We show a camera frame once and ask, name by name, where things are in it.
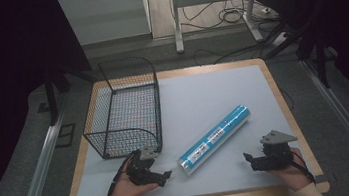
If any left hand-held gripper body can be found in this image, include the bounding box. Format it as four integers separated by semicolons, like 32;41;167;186
122;145;165;189

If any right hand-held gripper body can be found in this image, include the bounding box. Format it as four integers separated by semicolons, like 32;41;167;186
247;126;302;174

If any blue cylindrical tube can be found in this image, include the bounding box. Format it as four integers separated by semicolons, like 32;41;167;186
171;103;259;178

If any person's left hand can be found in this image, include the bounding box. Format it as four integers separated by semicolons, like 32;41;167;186
108;169;160;196

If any person's right hand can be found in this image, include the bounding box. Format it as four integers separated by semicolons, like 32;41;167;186
264;146;314;196

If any pale grey table mat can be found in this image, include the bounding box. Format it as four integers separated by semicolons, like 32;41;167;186
59;59;308;196

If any black floor socket plate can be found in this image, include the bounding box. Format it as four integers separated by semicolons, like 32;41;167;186
52;122;79;149

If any black metal stand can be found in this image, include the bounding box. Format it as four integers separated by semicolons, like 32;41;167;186
293;22;332;92
40;65;103;128

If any white power strip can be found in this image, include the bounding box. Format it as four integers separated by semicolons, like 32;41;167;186
269;30;292;49

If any white panel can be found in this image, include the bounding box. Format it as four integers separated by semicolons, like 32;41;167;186
57;0;153;49

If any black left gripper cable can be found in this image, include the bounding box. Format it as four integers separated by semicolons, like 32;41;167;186
100;149;142;196

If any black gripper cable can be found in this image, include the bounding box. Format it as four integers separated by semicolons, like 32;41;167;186
100;149;142;196
288;145;317;188

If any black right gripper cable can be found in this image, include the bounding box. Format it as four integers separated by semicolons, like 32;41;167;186
288;145;317;188

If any black wire mesh basket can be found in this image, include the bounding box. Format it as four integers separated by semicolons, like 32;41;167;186
74;53;168;163

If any long black floor cable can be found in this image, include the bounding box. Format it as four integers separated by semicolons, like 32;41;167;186
192;38;277;68

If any tangle of black floor cables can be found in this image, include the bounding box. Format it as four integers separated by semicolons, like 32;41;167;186
180;0;257;33

